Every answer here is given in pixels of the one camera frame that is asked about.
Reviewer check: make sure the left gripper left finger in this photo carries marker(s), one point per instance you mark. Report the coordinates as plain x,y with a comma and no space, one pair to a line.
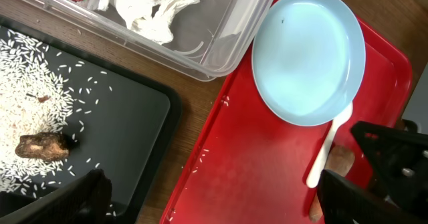
86,200

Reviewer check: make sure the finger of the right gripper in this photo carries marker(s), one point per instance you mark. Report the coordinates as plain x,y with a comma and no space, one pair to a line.
399,159

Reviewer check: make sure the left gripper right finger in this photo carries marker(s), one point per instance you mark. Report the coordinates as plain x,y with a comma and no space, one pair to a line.
342,202

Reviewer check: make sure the white plastic spoon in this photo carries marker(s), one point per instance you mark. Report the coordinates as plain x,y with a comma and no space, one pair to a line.
321,158

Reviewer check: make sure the brown food scrap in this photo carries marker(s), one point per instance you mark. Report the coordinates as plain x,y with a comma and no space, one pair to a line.
46,146

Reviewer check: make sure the white rice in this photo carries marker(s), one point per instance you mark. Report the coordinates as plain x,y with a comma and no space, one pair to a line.
33,100

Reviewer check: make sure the large light blue plate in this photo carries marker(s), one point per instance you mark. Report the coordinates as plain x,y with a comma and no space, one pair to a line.
308,60

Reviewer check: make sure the grey dishwasher rack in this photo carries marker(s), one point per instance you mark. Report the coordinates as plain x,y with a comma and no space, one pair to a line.
416,111

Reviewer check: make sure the black waste tray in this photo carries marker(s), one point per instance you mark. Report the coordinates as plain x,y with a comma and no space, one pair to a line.
123,123

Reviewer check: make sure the clear plastic waste bin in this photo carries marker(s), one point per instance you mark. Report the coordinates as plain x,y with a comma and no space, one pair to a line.
210,38

